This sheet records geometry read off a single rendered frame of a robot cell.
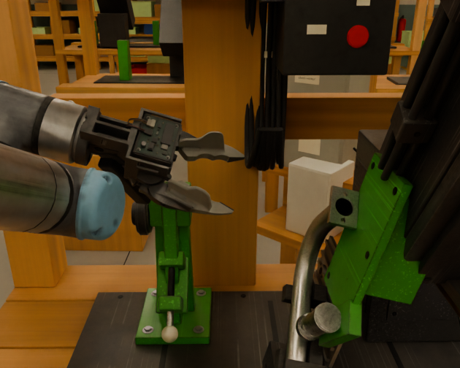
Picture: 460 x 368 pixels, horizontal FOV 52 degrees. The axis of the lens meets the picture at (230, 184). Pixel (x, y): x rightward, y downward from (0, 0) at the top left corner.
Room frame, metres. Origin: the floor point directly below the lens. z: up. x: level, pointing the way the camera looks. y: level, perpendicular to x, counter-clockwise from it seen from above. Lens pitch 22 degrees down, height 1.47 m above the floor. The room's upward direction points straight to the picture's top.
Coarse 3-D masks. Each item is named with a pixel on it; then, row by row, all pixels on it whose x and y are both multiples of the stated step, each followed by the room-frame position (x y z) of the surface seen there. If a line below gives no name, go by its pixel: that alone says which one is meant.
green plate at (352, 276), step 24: (360, 192) 0.60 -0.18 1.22; (384, 192) 0.53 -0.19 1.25; (408, 192) 0.49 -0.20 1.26; (360, 216) 0.57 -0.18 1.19; (384, 216) 0.50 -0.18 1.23; (360, 240) 0.54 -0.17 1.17; (384, 240) 0.49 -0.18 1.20; (336, 264) 0.58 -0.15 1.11; (360, 264) 0.51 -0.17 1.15; (384, 264) 0.50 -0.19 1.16; (408, 264) 0.50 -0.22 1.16; (336, 288) 0.55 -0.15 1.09; (360, 288) 0.49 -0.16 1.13; (384, 288) 0.50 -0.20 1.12; (408, 288) 0.50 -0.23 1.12
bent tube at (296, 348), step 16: (336, 192) 0.59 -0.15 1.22; (352, 192) 0.60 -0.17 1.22; (336, 208) 0.62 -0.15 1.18; (352, 208) 0.59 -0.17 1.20; (320, 224) 0.62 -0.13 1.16; (336, 224) 0.56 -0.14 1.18; (352, 224) 0.57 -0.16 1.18; (304, 240) 0.65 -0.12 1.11; (320, 240) 0.64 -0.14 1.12; (304, 256) 0.64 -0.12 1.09; (304, 272) 0.63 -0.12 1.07; (304, 288) 0.61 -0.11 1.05; (304, 304) 0.59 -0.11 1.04; (288, 336) 0.56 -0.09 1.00; (288, 352) 0.54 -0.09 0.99; (304, 352) 0.54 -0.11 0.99
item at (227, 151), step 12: (216, 132) 0.59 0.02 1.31; (180, 144) 0.60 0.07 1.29; (192, 144) 0.60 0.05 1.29; (204, 144) 0.60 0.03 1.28; (216, 144) 0.61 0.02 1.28; (192, 156) 0.60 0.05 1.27; (204, 156) 0.61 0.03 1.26; (216, 156) 0.61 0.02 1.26; (228, 156) 0.61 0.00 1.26; (240, 156) 0.62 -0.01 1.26
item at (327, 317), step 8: (320, 304) 0.51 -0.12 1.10; (328, 304) 0.51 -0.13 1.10; (312, 312) 0.52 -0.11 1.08; (320, 312) 0.50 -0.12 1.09; (328, 312) 0.50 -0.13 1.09; (336, 312) 0.50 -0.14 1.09; (304, 320) 0.52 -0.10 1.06; (312, 320) 0.50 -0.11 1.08; (320, 320) 0.49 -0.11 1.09; (328, 320) 0.49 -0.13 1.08; (336, 320) 0.49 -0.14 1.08; (296, 328) 0.53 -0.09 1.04; (304, 328) 0.52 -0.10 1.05; (312, 328) 0.50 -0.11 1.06; (320, 328) 0.48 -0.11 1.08; (328, 328) 0.48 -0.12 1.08; (336, 328) 0.49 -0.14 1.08; (304, 336) 0.52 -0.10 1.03; (312, 336) 0.51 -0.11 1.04; (320, 336) 0.53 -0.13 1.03
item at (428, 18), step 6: (432, 0) 7.34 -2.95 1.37; (432, 6) 7.34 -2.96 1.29; (426, 12) 7.40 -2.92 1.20; (432, 12) 7.34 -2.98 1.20; (426, 18) 7.37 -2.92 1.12; (432, 18) 7.35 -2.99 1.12; (426, 24) 7.35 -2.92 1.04; (426, 30) 7.35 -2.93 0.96; (402, 36) 7.75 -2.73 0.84; (408, 36) 7.45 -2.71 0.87; (402, 42) 7.70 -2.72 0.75; (408, 42) 7.41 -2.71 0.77
